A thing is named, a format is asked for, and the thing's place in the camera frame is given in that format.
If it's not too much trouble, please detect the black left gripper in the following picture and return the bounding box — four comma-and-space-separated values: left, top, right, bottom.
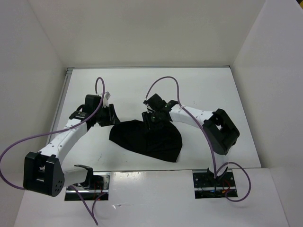
94, 104, 121, 127

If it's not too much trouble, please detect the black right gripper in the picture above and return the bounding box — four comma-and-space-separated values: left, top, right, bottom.
142, 110, 163, 135

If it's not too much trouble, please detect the black skirt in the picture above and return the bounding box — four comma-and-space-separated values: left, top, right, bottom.
109, 120, 182, 163

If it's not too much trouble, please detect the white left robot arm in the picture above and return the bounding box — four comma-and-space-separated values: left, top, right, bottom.
23, 104, 120, 197

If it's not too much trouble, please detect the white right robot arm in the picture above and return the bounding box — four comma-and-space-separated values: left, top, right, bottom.
142, 100, 240, 186

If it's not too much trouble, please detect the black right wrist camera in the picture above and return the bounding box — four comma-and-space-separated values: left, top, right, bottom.
143, 94, 166, 111

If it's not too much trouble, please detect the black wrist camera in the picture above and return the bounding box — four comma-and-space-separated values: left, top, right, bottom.
82, 95, 102, 114
143, 94, 166, 111

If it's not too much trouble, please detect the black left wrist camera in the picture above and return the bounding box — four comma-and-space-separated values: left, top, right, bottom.
82, 95, 102, 114

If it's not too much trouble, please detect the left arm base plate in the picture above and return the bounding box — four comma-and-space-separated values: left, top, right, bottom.
73, 172, 111, 201

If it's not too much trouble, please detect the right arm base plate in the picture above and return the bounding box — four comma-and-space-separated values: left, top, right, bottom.
192, 170, 238, 199

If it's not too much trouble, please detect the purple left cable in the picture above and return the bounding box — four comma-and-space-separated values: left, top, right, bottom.
0, 77, 106, 225

